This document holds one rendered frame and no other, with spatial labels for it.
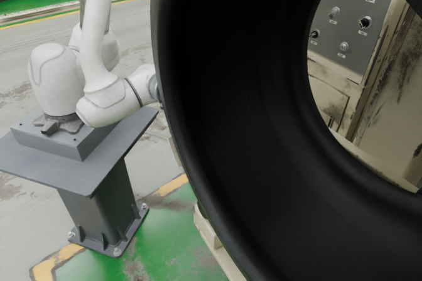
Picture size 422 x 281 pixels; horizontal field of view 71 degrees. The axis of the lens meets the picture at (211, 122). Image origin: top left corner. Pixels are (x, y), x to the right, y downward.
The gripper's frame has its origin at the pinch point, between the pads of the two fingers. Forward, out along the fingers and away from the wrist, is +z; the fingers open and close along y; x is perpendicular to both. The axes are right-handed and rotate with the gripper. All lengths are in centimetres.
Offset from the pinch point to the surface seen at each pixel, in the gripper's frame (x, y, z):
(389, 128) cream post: 4.5, 26.8, 25.9
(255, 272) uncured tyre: 10.8, -12.0, 31.0
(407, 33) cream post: -14.3, 26.7, 26.4
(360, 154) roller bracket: 12.1, 25.4, 21.6
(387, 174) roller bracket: 13.7, 25.0, 28.0
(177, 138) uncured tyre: -3.4, -12.6, 12.4
